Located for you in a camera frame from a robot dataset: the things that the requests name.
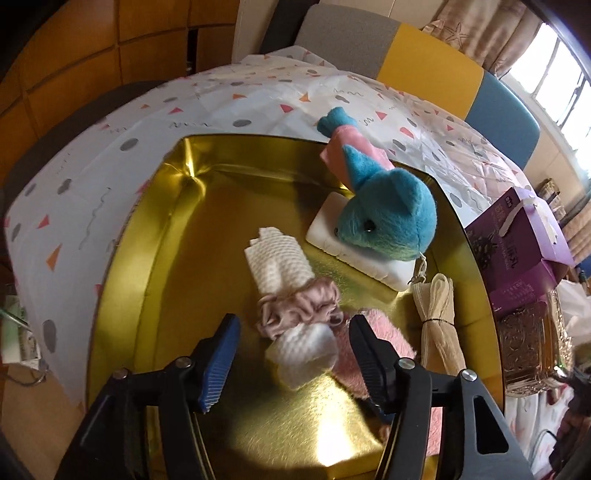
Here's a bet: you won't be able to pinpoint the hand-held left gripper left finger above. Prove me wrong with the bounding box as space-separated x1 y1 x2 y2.
55 313 242 480

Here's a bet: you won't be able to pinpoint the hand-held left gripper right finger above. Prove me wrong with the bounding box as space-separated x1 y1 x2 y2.
348 314 529 480

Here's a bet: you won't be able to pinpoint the pink fuzzy sock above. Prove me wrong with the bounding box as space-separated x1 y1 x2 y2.
330 309 444 457

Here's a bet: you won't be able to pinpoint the cream socks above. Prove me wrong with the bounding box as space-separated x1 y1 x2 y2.
411 272 469 374

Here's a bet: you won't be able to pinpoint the white foam block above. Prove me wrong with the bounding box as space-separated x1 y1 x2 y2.
305 191 419 291

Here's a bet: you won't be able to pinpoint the pink satin scrunchie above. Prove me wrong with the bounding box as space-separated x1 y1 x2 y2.
256 277 345 340

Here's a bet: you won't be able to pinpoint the gold metal tin box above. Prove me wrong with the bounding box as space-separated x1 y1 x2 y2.
85 134 506 480

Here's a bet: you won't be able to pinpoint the white waffle cloth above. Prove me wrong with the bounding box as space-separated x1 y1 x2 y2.
245 226 338 388

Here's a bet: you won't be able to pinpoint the blue plush toy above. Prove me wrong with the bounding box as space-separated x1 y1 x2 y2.
316 107 438 263

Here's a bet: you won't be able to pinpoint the ornate gold tissue box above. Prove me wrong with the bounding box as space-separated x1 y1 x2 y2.
499 288 575 398

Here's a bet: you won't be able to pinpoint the purple carton box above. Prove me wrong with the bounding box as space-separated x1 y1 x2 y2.
464 186 575 319

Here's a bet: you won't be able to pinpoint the stack of green white papers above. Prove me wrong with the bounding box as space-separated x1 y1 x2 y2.
0 295 42 370

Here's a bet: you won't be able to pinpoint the white tissue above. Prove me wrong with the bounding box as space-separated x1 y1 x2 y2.
556 277 591 324

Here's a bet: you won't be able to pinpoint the small boxes on desk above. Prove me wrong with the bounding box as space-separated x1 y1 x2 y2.
538 178 566 222

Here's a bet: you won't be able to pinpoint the dark grey chair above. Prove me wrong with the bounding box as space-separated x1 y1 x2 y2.
4 80 171 195

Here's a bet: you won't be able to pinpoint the grey yellow blue headboard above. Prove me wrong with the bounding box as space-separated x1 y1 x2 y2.
293 4 540 171

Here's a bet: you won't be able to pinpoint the window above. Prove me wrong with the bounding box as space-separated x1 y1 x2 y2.
501 14 591 181

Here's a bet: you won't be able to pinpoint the wooden wardrobe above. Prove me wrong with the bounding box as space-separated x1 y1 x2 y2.
0 0 241 153

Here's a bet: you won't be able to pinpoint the beige starfish print curtain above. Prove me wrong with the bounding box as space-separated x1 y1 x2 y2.
422 0 548 79

